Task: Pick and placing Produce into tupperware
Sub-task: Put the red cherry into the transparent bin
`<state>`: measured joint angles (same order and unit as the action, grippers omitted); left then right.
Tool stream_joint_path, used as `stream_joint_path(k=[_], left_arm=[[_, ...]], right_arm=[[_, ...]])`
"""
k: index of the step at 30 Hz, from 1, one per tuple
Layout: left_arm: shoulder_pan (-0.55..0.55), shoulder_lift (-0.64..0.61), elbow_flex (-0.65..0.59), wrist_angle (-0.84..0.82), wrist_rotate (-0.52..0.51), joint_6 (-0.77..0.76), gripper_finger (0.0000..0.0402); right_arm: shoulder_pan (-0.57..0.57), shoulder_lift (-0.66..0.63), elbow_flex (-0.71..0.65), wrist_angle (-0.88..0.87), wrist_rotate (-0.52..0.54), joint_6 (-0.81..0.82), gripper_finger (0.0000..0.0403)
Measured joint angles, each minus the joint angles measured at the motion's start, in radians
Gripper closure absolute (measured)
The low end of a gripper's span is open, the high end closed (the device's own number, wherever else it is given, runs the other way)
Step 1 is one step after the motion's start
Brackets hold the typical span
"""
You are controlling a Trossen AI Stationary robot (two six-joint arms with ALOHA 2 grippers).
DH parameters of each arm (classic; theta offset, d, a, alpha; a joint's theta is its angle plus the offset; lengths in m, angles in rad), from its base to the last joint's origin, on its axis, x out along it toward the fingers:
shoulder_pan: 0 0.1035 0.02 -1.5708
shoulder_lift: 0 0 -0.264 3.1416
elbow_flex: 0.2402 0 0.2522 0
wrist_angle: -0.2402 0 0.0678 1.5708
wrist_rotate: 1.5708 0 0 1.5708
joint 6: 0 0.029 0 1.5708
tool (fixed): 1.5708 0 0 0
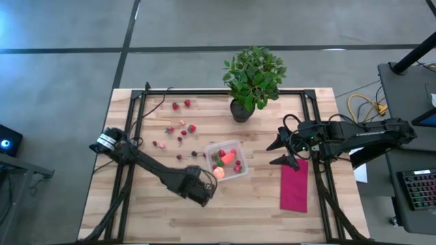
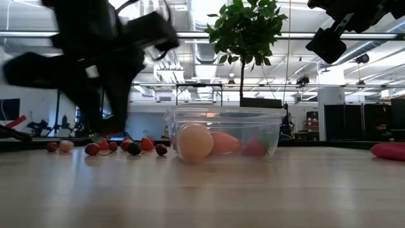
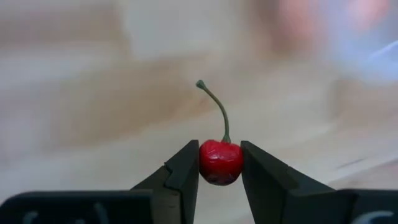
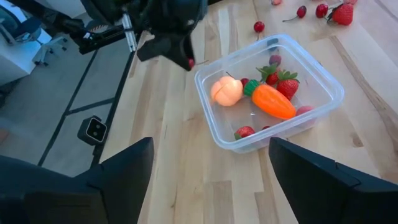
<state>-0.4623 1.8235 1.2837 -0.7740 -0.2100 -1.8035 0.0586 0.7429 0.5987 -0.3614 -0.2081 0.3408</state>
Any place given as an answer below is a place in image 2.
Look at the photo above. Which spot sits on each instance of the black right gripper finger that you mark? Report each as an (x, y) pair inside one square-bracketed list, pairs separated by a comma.
[(327, 46), (332, 6)]

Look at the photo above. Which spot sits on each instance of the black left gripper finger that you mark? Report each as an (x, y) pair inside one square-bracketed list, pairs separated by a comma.
[(93, 107), (118, 104)]

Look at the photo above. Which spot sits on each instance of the pale pink strawberry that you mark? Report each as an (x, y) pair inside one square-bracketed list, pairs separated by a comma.
[(128, 139), (66, 146)]

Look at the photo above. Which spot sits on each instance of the red cherry with stem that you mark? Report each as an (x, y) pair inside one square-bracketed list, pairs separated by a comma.
[(91, 149), (113, 147)]

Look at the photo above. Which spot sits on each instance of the orange pink toy peach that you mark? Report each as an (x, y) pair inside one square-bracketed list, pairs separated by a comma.
[(194, 142)]

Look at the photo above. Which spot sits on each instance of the orange toy carrot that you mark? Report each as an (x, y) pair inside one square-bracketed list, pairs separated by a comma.
[(224, 143)]

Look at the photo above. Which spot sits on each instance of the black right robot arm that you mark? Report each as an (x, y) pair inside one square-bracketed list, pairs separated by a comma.
[(397, 8)]

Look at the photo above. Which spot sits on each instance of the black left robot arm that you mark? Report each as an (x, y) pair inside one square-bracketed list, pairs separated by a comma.
[(82, 12)]

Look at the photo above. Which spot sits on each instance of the clear plastic tupperware container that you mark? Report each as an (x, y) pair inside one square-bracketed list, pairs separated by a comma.
[(228, 125)]

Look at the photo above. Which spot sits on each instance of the long grey ceiling beam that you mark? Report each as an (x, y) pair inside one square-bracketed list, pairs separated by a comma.
[(297, 35)]

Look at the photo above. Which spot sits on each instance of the black ceiling spotlight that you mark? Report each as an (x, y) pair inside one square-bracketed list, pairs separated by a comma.
[(362, 59)]

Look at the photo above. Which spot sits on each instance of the black office partition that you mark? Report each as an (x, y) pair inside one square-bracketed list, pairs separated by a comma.
[(354, 123)]

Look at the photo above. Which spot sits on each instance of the green plant in black pot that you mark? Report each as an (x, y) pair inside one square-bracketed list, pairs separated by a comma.
[(246, 28)]

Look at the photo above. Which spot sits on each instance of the person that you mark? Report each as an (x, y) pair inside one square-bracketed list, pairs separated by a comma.
[(381, 130)]

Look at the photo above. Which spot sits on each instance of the red cloth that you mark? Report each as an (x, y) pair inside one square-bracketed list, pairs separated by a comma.
[(389, 151)]

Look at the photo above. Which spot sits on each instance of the dark wall monitor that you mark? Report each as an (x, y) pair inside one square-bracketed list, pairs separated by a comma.
[(9, 109)]

